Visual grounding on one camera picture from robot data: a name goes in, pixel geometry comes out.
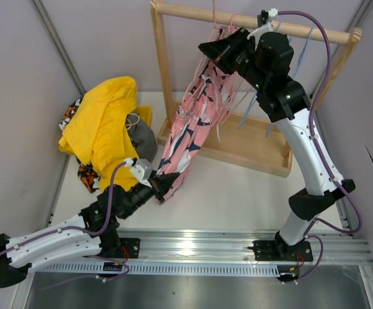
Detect yellow plastic tray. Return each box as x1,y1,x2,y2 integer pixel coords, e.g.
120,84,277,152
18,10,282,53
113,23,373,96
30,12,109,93
136,106,153,126

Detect yellow shorts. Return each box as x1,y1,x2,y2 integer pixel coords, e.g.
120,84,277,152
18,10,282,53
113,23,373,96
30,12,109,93
59,76,141,192

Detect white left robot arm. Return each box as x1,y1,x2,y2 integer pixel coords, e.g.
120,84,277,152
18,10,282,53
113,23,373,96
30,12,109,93
0,172,180,288

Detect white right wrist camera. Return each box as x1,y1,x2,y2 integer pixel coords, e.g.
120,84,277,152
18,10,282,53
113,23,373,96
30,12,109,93
247,8,278,42

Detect blue hanger with grey shorts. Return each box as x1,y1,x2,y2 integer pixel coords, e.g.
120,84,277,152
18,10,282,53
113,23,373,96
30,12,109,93
238,21,282,130

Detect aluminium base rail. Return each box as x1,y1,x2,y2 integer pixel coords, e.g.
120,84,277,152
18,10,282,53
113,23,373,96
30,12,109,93
43,229,373,279

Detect grey shorts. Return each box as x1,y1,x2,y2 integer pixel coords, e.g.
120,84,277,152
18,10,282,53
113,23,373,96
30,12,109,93
127,120,158,163

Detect orange camouflage shorts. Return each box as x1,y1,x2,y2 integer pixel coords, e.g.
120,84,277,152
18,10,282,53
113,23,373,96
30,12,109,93
59,97,100,193

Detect wooden clothes rack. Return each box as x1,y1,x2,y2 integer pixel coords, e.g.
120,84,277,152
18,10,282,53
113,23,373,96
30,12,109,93
150,1,362,177

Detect aluminium corner post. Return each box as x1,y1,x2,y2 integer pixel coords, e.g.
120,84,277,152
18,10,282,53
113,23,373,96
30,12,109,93
30,0,86,96
347,0,373,32

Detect aluminium corner post left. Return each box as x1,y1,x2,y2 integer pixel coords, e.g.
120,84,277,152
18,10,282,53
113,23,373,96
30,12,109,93
30,0,86,96

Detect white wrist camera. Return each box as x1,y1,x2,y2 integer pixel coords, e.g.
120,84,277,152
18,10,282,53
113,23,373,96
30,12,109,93
124,158,153,188
247,8,278,42

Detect aluminium corner post right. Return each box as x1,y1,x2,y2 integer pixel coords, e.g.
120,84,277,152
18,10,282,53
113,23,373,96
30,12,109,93
347,0,373,32

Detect pink hanger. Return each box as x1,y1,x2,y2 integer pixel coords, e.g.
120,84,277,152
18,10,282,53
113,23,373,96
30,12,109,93
218,12,240,142
192,0,220,82
218,79,253,126

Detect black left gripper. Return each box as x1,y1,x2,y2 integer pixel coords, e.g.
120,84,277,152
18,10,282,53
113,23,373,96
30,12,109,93
120,170,180,220

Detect pink patterned shorts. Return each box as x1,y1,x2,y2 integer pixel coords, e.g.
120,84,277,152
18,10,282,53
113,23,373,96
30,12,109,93
155,27,242,207

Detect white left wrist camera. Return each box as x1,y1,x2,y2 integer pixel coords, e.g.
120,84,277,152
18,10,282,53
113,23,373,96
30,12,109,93
124,158,153,188

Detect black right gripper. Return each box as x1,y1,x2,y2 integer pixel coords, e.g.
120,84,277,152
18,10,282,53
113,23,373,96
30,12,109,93
201,26,268,91

